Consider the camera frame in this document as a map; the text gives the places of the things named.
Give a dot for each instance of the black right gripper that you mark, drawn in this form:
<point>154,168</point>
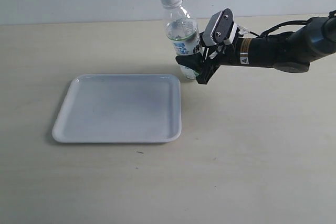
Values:
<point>207,62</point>

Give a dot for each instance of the clear plastic drink bottle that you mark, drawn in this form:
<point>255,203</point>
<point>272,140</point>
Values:
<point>180,28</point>

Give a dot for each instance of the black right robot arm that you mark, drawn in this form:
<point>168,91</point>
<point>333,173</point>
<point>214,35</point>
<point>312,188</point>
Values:
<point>291,52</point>

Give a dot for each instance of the white square plastic tray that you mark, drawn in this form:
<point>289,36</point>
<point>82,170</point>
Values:
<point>120,108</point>

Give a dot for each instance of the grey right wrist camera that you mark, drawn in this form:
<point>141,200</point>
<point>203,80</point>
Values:
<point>221,29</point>

